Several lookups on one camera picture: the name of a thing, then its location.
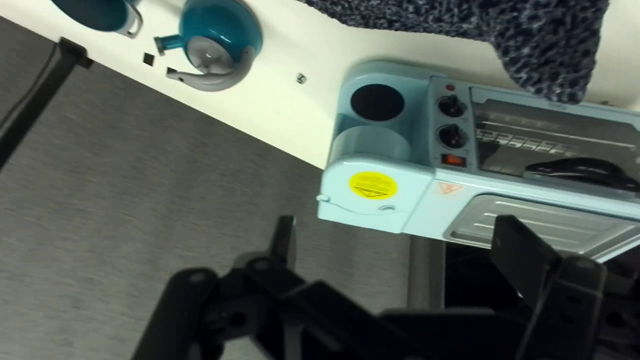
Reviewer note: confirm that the dark blue knitted towel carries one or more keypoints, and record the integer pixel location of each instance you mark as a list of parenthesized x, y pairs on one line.
[(532, 41)]

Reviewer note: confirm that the large teal toy pot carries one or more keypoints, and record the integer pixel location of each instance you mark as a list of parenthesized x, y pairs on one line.
[(93, 12)]

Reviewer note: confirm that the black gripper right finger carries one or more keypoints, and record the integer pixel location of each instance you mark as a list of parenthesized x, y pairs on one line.
[(561, 301)]

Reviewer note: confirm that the grey round metal lid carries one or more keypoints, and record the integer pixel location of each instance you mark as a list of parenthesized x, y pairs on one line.
[(213, 80)]

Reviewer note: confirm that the light blue toy toaster oven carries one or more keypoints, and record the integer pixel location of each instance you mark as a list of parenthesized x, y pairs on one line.
[(401, 133)]

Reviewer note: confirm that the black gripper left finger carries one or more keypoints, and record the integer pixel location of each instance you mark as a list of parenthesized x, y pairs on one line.
[(253, 313)]

